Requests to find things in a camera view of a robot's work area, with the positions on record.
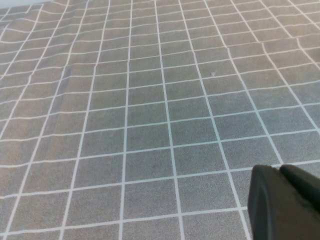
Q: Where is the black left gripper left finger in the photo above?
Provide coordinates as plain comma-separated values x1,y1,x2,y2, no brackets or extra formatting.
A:
246,164,320,240

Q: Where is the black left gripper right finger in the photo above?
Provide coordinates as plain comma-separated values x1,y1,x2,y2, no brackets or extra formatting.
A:
278,164,320,213

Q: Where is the grey white-checked tablecloth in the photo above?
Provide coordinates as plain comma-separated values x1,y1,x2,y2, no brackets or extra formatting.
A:
0,0,320,240

